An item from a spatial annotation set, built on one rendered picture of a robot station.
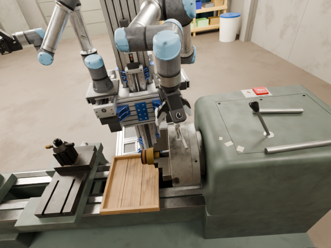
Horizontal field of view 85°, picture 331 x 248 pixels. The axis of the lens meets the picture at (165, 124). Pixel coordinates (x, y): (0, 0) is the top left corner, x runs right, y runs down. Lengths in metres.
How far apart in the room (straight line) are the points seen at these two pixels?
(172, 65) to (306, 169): 0.61
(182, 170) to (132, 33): 0.55
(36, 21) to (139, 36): 9.23
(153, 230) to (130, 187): 0.37
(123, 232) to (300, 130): 1.13
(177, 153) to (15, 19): 9.18
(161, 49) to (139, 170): 0.79
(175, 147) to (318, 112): 0.64
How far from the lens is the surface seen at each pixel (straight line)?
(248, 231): 1.27
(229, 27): 6.10
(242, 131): 0.81
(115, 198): 1.08
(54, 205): 1.11
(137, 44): 0.64
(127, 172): 1.15
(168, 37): 0.53
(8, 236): 1.57
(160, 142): 0.89
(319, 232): 2.19
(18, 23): 9.58
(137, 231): 1.35
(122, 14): 1.45
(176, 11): 0.97
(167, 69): 0.55
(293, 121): 0.93
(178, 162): 0.77
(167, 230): 1.33
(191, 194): 1.06
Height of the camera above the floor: 1.79
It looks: 40 degrees down
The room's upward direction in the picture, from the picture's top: 7 degrees counter-clockwise
